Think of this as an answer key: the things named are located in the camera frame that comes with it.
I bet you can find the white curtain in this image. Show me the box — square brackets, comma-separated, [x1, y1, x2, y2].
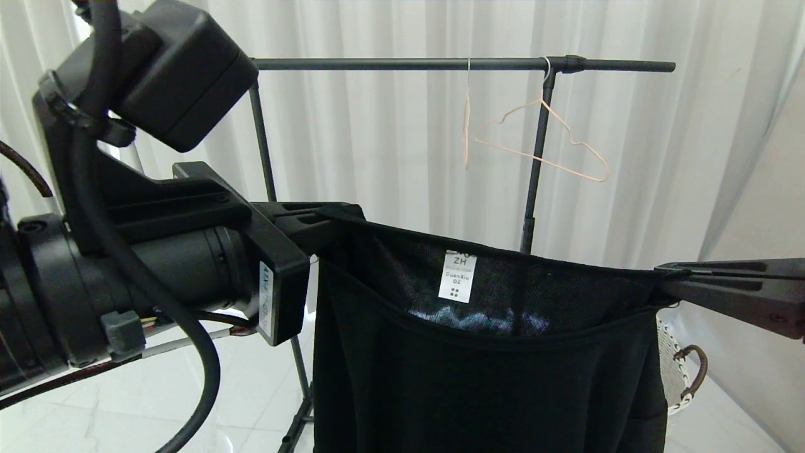
[0, 0, 805, 331]

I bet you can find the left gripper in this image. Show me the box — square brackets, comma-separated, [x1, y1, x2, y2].
[18, 200, 366, 369]

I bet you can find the pink clothes hanger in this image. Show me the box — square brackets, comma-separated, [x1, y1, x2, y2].
[473, 58, 611, 184]
[463, 58, 473, 171]

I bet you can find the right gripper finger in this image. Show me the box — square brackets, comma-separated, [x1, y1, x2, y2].
[653, 276, 805, 341]
[655, 257, 805, 278]

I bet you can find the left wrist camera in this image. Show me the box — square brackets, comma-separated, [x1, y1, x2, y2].
[33, 0, 260, 254]

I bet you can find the black T-shirt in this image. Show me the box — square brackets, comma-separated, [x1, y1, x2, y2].
[312, 204, 684, 453]

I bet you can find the black clothes rack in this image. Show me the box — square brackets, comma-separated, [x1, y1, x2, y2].
[248, 54, 677, 453]

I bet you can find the white laundry basket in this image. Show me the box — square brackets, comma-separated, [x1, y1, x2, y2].
[654, 313, 710, 418]

